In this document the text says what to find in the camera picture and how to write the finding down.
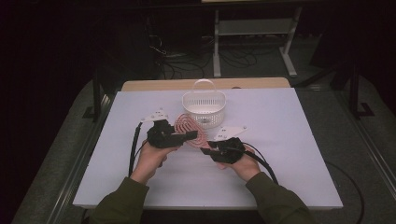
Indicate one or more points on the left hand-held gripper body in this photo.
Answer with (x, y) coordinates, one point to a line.
(162, 135)

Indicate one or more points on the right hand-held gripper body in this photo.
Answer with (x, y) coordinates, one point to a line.
(230, 152)

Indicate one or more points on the white plastic basket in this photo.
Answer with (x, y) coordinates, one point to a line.
(204, 109)

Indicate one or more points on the person's right hand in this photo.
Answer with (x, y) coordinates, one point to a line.
(246, 168)

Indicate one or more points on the person's left hand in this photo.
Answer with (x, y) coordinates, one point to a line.
(149, 161)

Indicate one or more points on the white table cloth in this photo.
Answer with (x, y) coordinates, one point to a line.
(280, 155)

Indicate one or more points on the wooden table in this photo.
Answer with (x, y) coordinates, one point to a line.
(258, 82)

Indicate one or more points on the black metal stand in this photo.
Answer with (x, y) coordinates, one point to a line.
(355, 93)
(97, 93)

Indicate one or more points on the white metal desk frame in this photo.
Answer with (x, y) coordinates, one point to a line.
(255, 26)

